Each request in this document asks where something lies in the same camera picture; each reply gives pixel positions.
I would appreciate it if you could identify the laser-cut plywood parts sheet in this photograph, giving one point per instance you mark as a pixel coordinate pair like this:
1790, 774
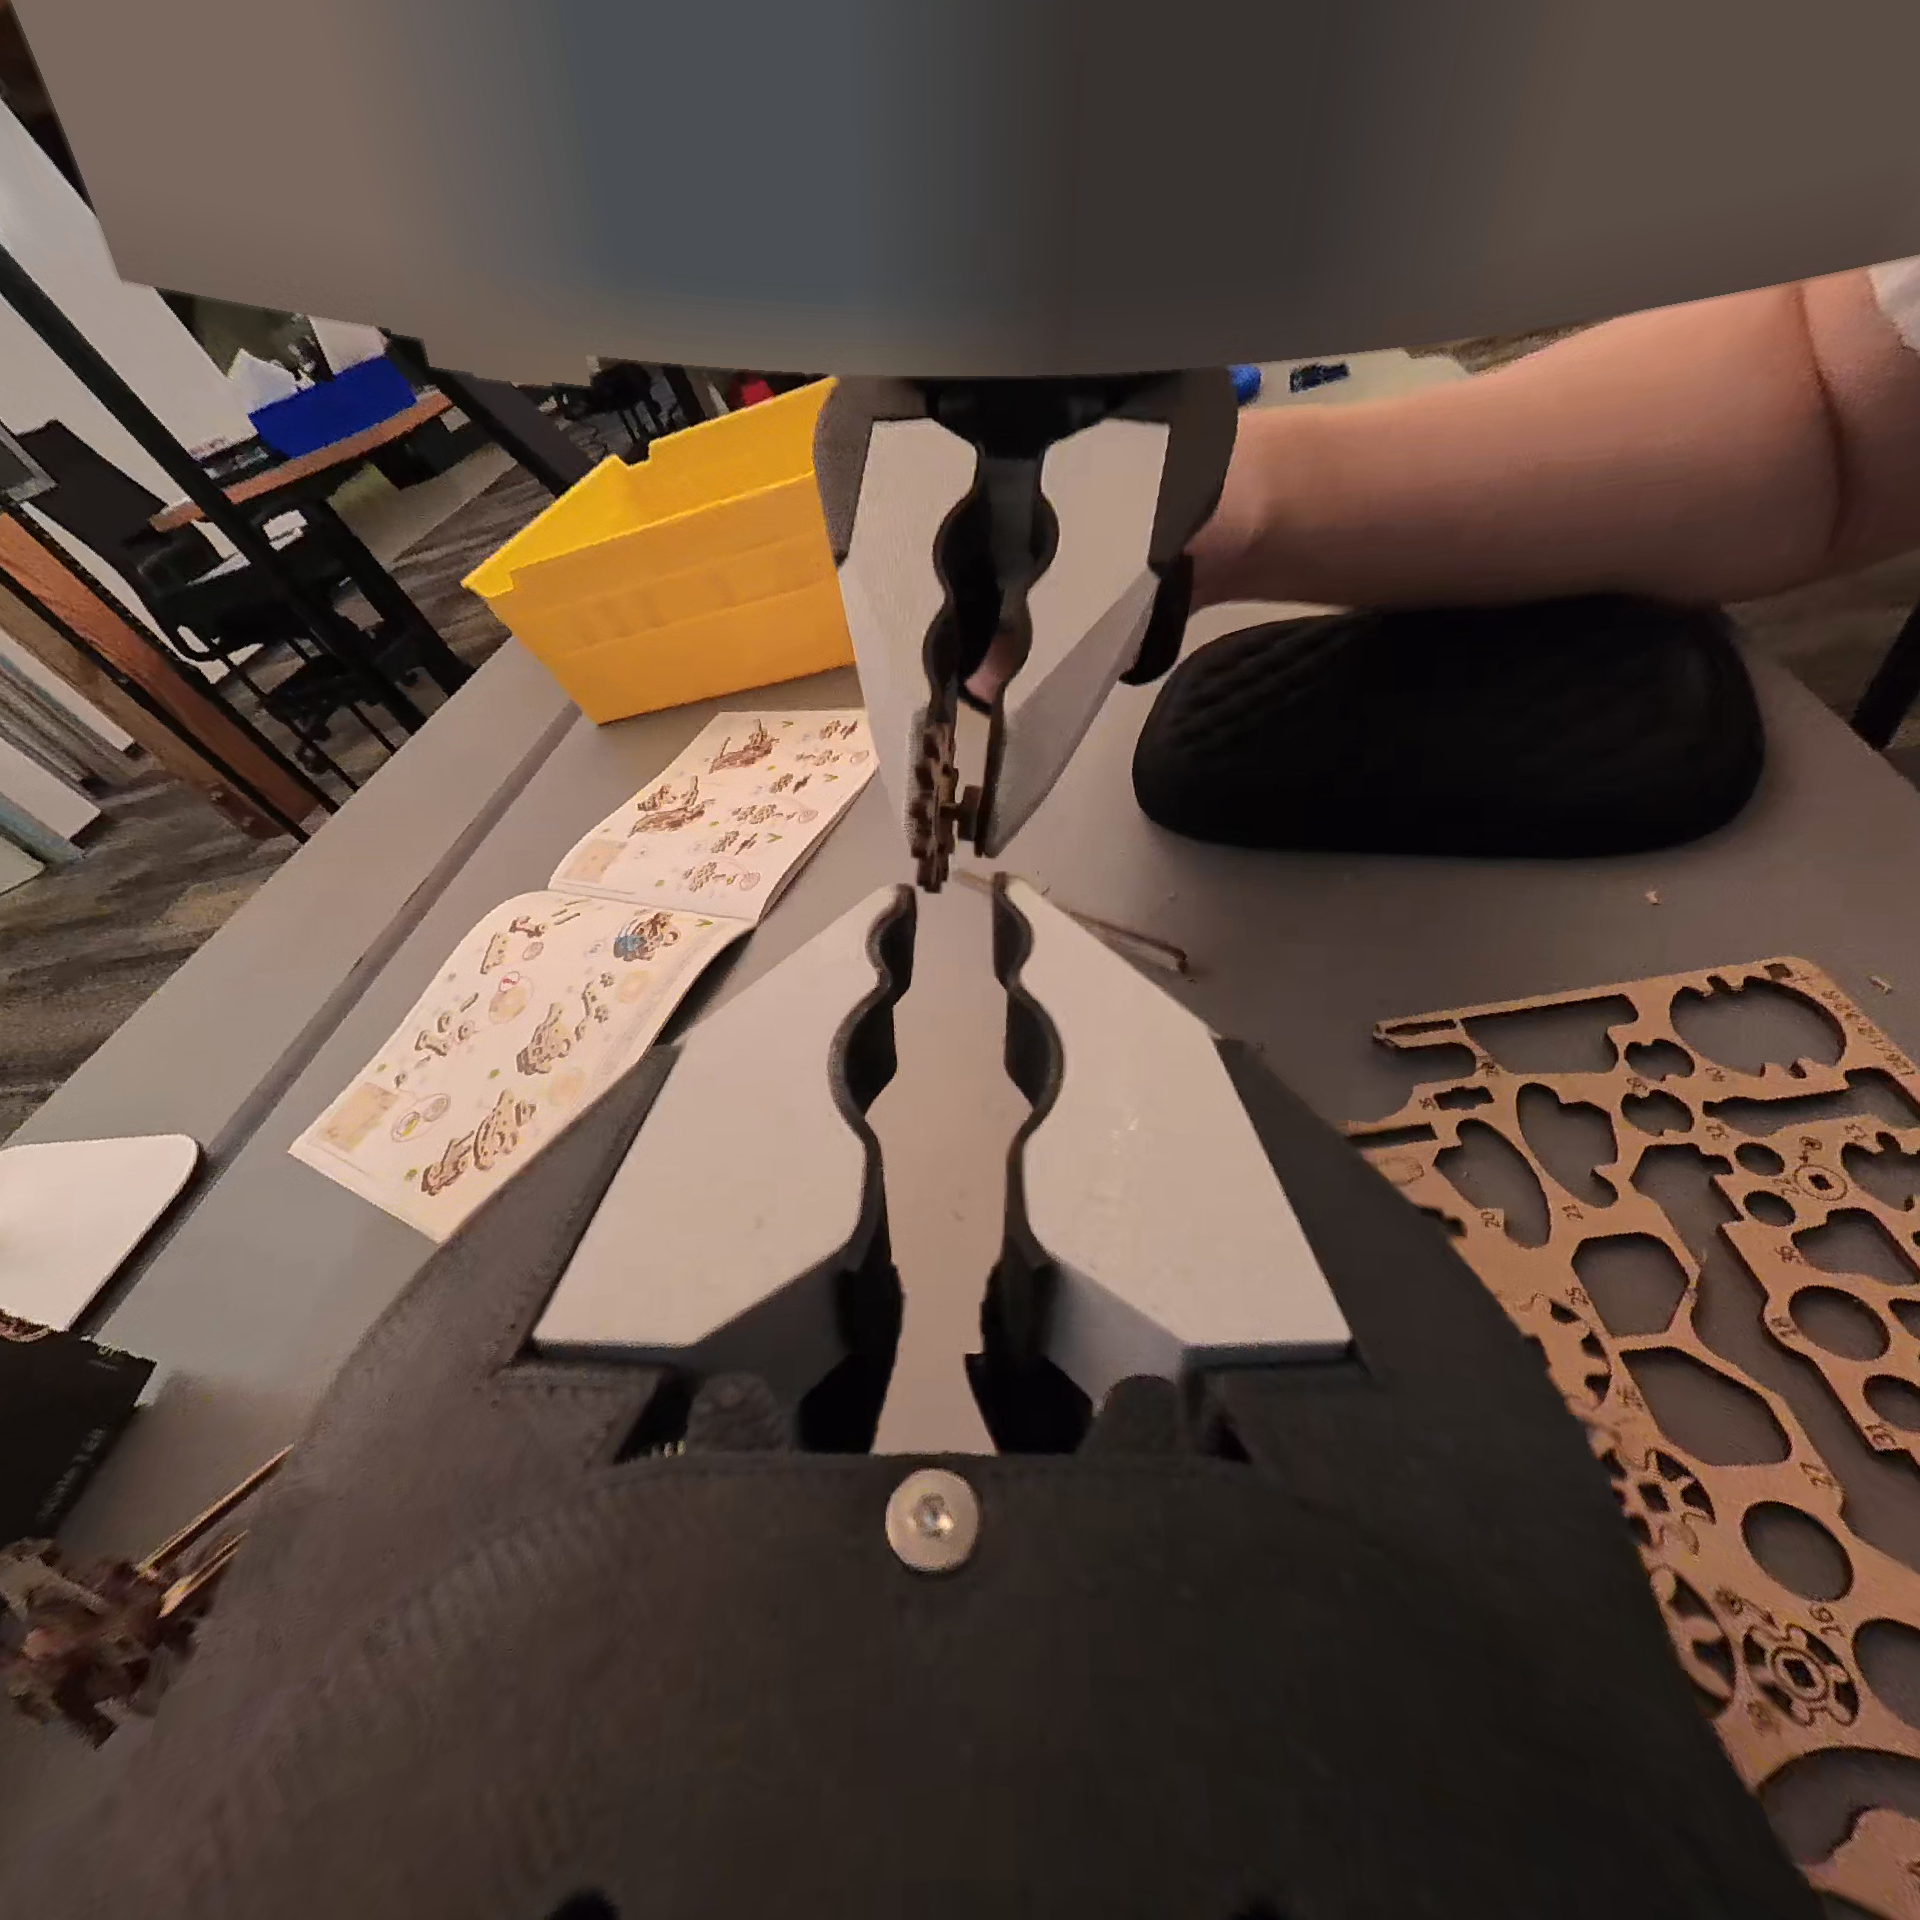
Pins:
1827, 1476

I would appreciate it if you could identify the wooden gear with axle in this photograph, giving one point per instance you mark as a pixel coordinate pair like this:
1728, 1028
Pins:
934, 779

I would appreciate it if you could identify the thin wooden strip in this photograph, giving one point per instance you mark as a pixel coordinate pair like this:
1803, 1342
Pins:
1154, 948

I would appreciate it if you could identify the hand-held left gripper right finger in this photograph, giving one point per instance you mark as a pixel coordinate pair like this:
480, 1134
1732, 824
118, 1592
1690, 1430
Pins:
1170, 1201

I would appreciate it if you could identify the brown top office desk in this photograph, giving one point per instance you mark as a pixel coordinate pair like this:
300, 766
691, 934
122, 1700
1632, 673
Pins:
300, 461

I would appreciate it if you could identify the person's right forearm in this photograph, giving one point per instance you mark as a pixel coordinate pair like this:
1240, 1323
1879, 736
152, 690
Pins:
1499, 481

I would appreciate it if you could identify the black model kit box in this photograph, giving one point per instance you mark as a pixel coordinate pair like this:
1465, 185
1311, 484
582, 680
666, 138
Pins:
59, 1425

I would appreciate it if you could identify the yellow plastic bin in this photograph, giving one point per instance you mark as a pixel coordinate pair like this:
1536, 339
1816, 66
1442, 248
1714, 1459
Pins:
674, 600

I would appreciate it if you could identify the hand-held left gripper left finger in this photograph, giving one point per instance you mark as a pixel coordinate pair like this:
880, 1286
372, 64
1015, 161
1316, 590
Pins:
720, 1201

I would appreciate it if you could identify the open instruction booklet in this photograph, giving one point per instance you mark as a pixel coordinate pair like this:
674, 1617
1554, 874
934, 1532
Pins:
495, 1050

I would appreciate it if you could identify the person's white shirt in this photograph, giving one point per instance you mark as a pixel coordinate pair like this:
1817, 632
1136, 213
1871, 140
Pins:
1902, 292

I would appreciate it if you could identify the blue plastic bin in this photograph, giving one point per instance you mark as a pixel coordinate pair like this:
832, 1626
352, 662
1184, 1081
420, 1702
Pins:
329, 411

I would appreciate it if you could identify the black quilted cushion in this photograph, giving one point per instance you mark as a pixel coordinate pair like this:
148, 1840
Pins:
1441, 734

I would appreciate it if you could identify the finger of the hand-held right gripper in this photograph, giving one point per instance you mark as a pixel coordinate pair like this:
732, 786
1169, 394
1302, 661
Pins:
892, 570
1095, 570

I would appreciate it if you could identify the person's right hand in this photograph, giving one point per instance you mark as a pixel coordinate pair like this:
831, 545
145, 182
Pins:
985, 690

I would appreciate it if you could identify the partly built wooden model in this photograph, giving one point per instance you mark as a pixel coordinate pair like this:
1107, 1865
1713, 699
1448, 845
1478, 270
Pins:
76, 1635

